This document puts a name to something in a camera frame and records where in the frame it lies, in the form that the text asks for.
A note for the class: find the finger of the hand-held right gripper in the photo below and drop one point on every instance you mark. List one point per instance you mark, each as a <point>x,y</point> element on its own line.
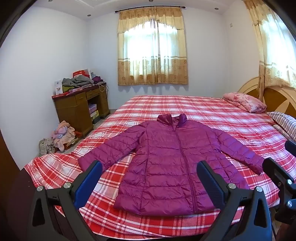
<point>276,172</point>
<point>291,147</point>

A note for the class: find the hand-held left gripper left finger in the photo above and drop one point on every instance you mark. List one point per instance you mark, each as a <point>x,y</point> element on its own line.
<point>89,182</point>

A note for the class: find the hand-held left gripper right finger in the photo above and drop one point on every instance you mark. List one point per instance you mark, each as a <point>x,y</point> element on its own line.
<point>209,183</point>

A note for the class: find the purple puffer jacket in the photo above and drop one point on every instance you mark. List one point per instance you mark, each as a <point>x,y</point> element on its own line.
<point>166,162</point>

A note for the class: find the pink clothes pile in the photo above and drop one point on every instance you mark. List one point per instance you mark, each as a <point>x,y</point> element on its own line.
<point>63,134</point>

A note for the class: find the striped pillow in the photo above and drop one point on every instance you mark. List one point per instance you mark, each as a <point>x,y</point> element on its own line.
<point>284,120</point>

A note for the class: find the wooden bed headboard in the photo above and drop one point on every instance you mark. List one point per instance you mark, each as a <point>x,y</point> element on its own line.
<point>275,97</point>

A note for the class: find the grey floral bag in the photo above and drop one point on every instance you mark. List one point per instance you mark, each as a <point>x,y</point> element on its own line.
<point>46,147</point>

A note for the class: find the stacked boxes under desk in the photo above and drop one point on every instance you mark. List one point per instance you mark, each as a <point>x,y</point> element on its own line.
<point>93,113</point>

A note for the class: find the brown wooden desk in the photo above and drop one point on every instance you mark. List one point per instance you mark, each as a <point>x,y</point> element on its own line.
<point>74,109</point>

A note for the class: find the red plaid bed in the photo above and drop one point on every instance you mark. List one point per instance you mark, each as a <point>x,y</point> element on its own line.
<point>185,104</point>

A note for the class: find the beige patterned side curtain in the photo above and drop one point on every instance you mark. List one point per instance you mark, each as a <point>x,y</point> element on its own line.
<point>270,58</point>

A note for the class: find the green and yellow clothing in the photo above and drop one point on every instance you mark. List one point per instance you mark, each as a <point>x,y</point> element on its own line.
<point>67,89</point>

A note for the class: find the white printed box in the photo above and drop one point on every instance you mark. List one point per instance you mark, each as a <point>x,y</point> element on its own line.
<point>58,87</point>

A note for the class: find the grey clothing pile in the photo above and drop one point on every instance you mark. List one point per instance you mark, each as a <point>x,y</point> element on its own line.
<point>77,81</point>

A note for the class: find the dark purple clothing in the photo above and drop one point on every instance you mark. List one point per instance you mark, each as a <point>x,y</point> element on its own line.
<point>97,79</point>

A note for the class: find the red cardboard box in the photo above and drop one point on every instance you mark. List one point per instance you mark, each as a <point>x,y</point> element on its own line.
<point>79,73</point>

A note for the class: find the beige patterned window curtain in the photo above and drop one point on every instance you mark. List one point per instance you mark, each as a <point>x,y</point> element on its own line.
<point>124,69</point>

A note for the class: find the black curtain rod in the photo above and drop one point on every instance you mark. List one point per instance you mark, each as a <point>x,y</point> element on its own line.
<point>122,9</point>

